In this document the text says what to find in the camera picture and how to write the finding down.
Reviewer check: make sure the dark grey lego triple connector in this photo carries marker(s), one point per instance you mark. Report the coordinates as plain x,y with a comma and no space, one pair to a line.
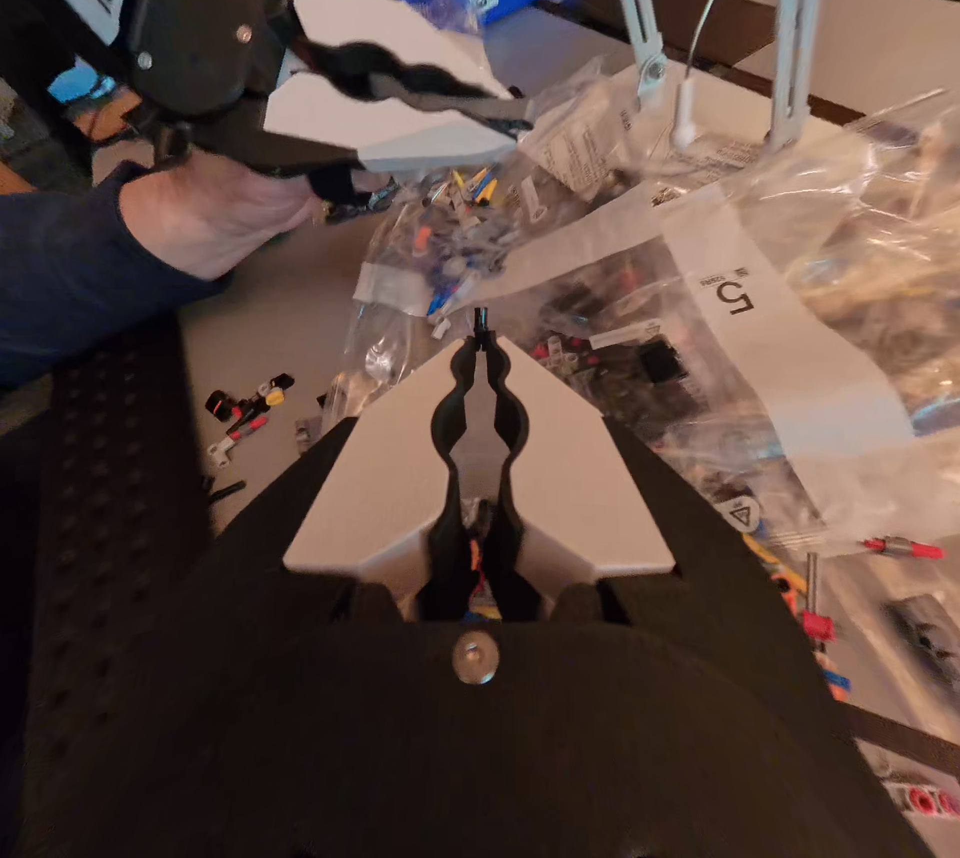
304,432

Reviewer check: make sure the short black lego pin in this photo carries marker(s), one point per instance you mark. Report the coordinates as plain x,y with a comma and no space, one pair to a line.
225,491

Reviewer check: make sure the clear plastic bag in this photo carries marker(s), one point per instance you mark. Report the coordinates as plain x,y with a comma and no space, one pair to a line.
577,138

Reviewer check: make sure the black lego panel red stripe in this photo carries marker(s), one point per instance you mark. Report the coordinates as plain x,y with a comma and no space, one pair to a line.
221,404

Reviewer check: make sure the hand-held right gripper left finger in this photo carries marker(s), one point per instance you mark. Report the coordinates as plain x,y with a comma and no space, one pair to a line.
367,491

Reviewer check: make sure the black yellow lego connector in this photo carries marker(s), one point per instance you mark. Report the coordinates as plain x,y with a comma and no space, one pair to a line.
277,389

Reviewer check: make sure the pile of clear lego bags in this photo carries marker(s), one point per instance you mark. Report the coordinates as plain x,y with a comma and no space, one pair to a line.
862,236

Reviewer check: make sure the black lego axle connector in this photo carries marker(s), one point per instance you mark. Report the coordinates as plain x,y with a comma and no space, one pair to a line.
481,326

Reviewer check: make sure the black perforated pad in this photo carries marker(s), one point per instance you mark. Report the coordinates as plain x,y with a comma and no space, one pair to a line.
97,573

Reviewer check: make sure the person's left forearm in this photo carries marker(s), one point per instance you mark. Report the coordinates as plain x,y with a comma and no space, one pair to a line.
60,273

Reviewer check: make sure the small clear bag of pins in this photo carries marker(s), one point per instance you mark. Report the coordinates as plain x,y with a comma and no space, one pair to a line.
480,558

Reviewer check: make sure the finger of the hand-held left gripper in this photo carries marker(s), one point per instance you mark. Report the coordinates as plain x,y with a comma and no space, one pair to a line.
375,18
390,131

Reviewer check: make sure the large clear bag white label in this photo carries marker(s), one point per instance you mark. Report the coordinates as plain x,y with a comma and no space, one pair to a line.
787,348

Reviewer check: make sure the person's left hand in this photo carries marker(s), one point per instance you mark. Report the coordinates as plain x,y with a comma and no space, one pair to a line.
210,221

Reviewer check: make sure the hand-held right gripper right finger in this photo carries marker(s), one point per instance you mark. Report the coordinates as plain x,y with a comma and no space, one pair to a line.
592,491

